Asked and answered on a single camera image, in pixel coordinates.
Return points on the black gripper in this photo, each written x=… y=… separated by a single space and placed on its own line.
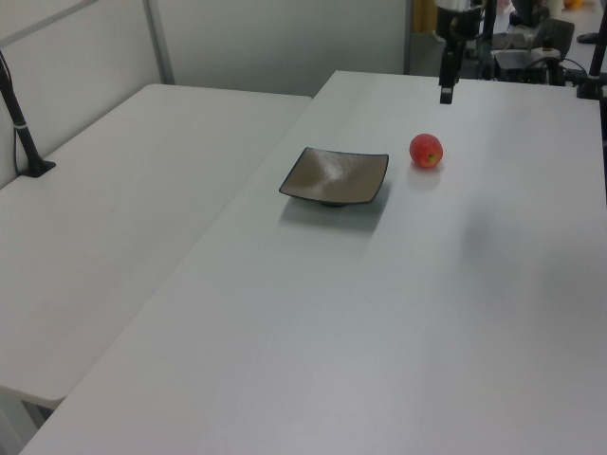
x=457 y=23

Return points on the red yellow apple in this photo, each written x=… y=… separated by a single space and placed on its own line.
x=426 y=151

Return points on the brown square ceramic plate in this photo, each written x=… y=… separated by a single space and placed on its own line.
x=334 y=177

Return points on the thin black vertical pole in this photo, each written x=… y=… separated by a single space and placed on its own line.
x=489 y=38

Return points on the black equipment on desk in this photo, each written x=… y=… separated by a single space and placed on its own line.
x=526 y=66

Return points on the orange object on desk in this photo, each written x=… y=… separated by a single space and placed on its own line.
x=571 y=4

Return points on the black clamped stand pole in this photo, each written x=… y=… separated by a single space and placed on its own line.
x=594 y=61

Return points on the white side table leg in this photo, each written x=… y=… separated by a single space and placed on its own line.
x=21 y=422

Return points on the grey partition frame post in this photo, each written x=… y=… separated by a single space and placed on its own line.
x=159 y=42

